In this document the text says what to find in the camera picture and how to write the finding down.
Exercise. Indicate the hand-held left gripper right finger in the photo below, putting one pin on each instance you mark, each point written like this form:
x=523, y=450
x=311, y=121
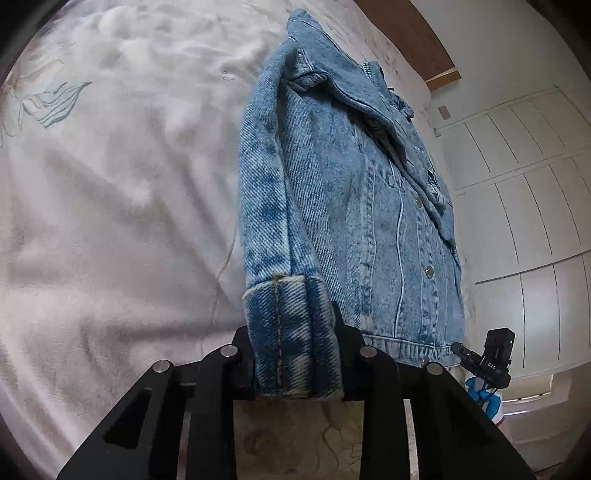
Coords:
x=383, y=397

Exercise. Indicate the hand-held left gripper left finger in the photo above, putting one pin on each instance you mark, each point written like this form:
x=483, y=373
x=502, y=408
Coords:
x=217, y=392

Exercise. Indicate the blue denim jacket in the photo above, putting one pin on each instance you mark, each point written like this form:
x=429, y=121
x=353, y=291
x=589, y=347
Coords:
x=332, y=207

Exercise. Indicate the person's right hand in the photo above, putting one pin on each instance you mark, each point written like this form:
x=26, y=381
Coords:
x=485, y=399

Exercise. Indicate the white wardrobe doors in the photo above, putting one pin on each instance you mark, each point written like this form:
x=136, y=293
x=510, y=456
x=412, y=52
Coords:
x=521, y=194

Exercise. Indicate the wooden headboard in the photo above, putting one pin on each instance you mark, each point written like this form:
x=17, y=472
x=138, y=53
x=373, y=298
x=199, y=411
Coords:
x=411, y=37

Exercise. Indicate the beige wall switch plate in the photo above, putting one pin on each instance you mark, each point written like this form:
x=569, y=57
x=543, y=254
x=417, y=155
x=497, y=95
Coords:
x=444, y=112

